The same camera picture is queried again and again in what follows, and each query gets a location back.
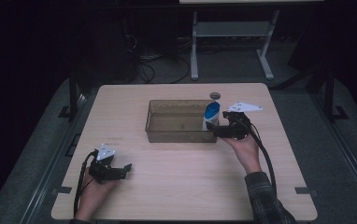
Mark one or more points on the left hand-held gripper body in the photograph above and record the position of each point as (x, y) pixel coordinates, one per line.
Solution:
(105, 171)

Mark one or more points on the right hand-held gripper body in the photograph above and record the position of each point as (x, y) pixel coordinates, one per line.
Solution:
(237, 126)

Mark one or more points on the white and blue shampoo bottle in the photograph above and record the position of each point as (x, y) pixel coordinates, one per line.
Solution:
(211, 115)

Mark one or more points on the transparent brown plastic box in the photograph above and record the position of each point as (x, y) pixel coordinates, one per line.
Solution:
(176, 123)

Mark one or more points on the person's left hand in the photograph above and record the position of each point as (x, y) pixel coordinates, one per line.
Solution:
(95, 194)

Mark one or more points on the person's right hand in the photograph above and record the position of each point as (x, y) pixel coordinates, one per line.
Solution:
(245, 154)

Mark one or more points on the dark tape strip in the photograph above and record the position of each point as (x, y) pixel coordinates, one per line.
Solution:
(302, 190)
(64, 189)

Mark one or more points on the white metal stand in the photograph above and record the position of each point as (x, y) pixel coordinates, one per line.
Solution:
(229, 29)

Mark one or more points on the aluminium floor rail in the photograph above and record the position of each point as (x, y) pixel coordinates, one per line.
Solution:
(47, 174)
(345, 149)

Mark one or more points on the black metal post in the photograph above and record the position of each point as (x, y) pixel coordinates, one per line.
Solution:
(329, 93)
(73, 96)

